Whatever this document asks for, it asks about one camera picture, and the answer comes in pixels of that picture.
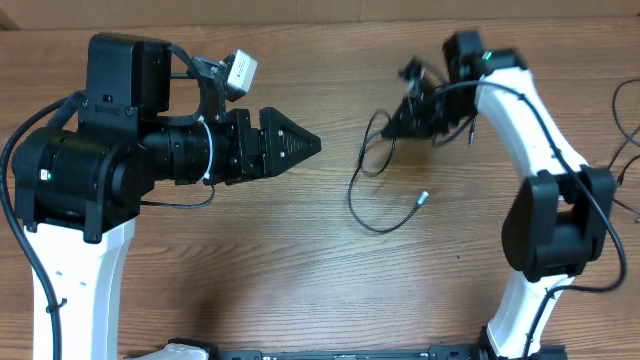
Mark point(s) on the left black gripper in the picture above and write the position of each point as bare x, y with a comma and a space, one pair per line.
275, 158

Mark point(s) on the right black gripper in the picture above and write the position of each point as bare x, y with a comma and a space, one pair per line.
409, 115

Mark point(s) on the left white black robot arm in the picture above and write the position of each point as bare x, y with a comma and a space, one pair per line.
75, 175

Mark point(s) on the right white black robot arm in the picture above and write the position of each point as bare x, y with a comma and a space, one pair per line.
559, 218

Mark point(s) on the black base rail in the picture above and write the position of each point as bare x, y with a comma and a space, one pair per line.
179, 348

